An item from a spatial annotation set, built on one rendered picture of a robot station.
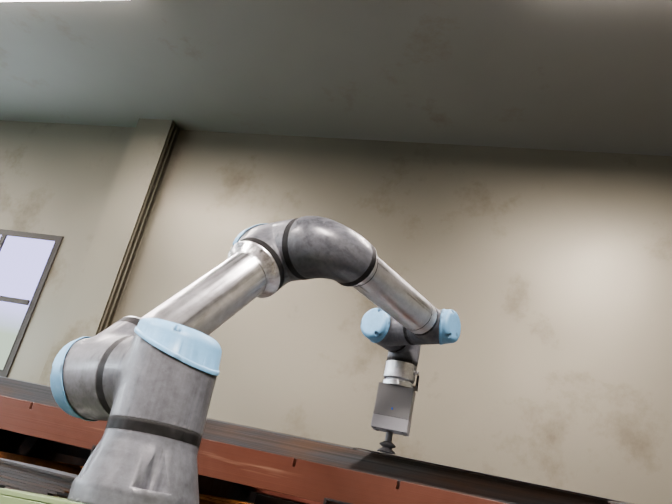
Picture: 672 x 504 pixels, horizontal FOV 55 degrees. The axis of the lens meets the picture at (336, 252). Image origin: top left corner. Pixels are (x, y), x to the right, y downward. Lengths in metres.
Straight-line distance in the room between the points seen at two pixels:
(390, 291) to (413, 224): 3.05
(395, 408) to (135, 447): 0.84
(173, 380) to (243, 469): 0.41
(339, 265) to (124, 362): 0.45
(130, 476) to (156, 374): 0.12
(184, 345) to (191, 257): 3.85
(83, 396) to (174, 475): 0.19
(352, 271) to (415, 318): 0.24
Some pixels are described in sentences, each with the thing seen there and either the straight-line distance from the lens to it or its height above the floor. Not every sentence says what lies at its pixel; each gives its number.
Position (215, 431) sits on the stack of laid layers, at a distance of 1.26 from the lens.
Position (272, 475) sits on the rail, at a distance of 1.17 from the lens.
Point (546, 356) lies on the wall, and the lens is 3.95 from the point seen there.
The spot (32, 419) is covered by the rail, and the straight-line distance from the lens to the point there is 1.40.
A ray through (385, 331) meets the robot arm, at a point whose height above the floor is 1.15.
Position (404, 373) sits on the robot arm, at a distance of 1.54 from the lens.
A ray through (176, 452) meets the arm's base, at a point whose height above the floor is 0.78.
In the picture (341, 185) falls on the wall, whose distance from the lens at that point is 4.53.
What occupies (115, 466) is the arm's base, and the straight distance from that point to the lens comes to 0.80.
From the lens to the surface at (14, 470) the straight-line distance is 1.24.
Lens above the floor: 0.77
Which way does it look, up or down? 21 degrees up
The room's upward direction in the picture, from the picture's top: 13 degrees clockwise
